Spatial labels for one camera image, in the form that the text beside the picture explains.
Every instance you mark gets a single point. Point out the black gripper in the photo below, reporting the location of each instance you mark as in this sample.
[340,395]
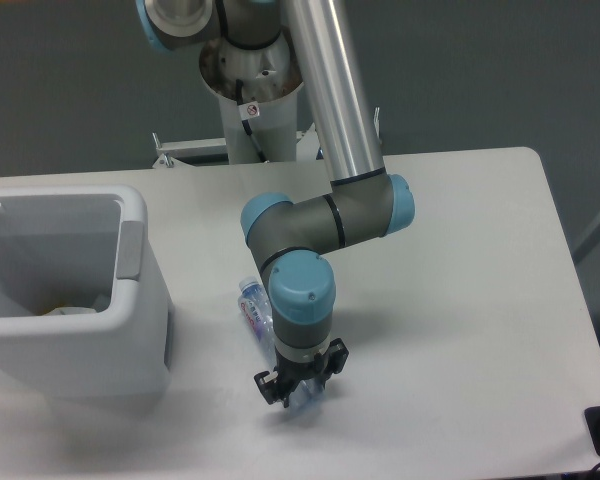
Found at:
[293,366]

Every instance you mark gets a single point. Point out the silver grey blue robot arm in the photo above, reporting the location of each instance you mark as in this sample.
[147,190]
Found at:
[289,241]

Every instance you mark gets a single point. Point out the white metal mounting frame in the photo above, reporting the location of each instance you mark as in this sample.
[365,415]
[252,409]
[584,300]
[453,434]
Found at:
[214,150]

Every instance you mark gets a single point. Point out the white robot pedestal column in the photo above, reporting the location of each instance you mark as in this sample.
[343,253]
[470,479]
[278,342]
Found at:
[259,125]

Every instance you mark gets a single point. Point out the white trash can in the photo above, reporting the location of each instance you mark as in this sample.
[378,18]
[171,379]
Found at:
[65,245]

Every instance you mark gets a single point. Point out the trash inside can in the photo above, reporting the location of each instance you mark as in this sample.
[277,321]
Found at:
[99,304]

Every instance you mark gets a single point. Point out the clear plastic water bottle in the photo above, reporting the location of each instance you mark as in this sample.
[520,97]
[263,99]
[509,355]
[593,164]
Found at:
[254,305]

